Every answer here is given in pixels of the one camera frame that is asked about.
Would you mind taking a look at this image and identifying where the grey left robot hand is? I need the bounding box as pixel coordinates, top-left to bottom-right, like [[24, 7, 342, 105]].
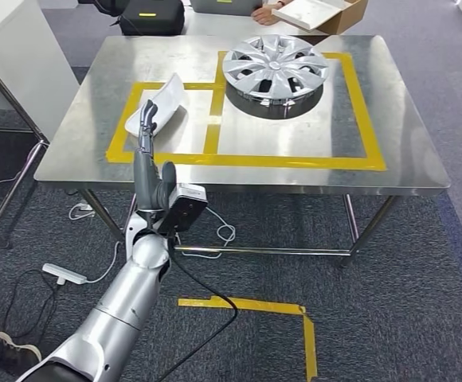
[[133, 99, 178, 213]]

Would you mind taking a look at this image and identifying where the white curved plastic part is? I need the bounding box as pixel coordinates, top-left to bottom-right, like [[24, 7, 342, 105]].
[[124, 72, 190, 139]]

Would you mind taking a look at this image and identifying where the stainless steel workbench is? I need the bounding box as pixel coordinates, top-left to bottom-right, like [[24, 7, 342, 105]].
[[34, 33, 451, 270]]

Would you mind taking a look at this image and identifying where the white power strip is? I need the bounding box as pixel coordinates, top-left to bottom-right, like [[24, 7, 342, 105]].
[[42, 263, 89, 287]]

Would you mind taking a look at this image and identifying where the black zipper case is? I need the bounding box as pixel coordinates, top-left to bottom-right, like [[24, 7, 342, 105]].
[[119, 0, 185, 37]]

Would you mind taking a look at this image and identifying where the yellow floor tape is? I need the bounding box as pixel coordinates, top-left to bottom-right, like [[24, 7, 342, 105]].
[[177, 296, 318, 382]]

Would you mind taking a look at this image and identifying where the black office chair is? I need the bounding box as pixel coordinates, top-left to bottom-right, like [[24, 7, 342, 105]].
[[77, 0, 130, 17]]

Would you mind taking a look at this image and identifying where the grey laptop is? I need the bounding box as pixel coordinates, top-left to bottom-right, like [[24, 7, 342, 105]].
[[190, 0, 263, 17]]

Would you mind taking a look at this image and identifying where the silver wheel hubcap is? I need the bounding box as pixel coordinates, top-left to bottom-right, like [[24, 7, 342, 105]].
[[222, 33, 330, 105]]

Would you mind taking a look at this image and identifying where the person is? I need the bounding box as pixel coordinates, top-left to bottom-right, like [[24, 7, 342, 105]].
[[251, 0, 292, 26]]

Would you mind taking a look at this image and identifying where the person's shoe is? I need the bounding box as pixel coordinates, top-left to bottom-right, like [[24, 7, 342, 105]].
[[0, 332, 42, 376]]

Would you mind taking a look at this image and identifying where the white flat box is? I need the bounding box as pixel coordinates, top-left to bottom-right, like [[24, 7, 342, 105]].
[[271, 0, 353, 31]]

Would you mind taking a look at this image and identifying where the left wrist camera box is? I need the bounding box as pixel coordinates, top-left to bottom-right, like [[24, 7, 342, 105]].
[[157, 182, 209, 236]]

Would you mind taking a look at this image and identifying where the white wall plug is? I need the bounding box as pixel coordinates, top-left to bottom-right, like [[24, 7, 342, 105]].
[[68, 202, 96, 221]]

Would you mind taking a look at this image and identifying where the white power strip cable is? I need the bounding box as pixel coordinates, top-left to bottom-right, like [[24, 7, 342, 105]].
[[83, 241, 120, 286]]

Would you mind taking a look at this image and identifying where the white looped cable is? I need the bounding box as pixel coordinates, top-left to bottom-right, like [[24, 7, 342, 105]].
[[181, 206, 237, 260]]

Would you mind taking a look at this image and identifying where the grey table frame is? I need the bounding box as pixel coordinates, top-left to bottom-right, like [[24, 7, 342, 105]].
[[0, 57, 51, 250]]

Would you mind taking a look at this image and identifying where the black camera cable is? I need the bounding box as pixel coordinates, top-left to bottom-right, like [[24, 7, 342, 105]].
[[153, 237, 239, 382]]

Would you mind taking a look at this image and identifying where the thin black floor cable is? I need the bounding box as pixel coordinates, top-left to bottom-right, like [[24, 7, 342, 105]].
[[0, 270, 61, 344]]

